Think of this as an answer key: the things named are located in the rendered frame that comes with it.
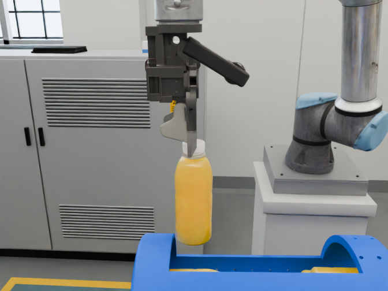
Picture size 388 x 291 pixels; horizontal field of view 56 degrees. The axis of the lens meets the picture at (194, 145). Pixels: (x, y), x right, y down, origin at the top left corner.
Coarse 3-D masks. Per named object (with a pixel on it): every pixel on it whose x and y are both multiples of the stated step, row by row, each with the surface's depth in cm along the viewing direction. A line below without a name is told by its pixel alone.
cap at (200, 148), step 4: (200, 140) 63; (184, 144) 61; (200, 144) 61; (204, 144) 62; (184, 148) 62; (196, 148) 61; (200, 148) 61; (204, 148) 62; (184, 152) 62; (196, 152) 61; (200, 152) 62
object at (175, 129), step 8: (184, 104) 58; (176, 112) 58; (184, 112) 58; (176, 120) 58; (184, 120) 58; (160, 128) 59; (168, 128) 58; (176, 128) 58; (184, 128) 58; (168, 136) 59; (176, 136) 59; (184, 136) 58; (192, 136) 58; (192, 144) 59; (192, 152) 60
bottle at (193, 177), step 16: (192, 160) 62; (176, 176) 63; (192, 176) 61; (208, 176) 62; (176, 192) 64; (192, 192) 62; (208, 192) 63; (176, 208) 65; (192, 208) 63; (208, 208) 64; (176, 224) 66; (192, 224) 64; (208, 224) 66; (192, 240) 65; (208, 240) 67
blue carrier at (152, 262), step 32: (160, 256) 66; (192, 256) 85; (224, 256) 85; (256, 256) 85; (288, 256) 85; (320, 256) 85; (352, 256) 68; (384, 256) 66; (160, 288) 62; (192, 288) 62; (224, 288) 62; (256, 288) 62; (288, 288) 62; (320, 288) 62; (352, 288) 61; (384, 288) 61
